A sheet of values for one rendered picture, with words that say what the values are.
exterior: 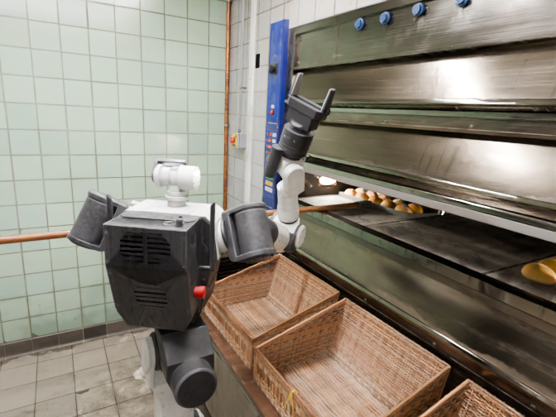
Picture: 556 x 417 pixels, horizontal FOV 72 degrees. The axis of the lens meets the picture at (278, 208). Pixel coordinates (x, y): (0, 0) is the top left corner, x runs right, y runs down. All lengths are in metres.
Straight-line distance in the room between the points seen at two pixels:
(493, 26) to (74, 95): 2.26
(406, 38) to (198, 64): 1.68
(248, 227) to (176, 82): 1.99
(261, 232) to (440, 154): 0.73
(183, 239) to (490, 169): 0.93
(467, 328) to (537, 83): 0.77
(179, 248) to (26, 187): 2.00
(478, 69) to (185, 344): 1.19
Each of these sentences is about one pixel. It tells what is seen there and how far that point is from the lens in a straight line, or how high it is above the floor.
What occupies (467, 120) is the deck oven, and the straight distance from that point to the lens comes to 1.38.
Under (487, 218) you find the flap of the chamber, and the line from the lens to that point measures 1.17.
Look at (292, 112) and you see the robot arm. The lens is 1.07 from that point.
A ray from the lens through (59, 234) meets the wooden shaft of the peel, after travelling 1.59.
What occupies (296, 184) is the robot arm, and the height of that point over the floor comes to 1.46.
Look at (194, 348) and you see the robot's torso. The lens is 1.11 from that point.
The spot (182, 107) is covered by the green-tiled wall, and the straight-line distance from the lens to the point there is 2.87.
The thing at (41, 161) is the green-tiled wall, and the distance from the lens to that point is 2.78.
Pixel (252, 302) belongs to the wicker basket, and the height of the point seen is 0.59.
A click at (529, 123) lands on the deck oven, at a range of 1.29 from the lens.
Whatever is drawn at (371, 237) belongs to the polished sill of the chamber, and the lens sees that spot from 1.68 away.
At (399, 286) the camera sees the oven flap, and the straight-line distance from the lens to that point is 1.62.
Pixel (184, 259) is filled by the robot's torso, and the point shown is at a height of 1.32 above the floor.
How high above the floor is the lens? 1.66
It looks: 14 degrees down
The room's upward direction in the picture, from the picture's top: 3 degrees clockwise
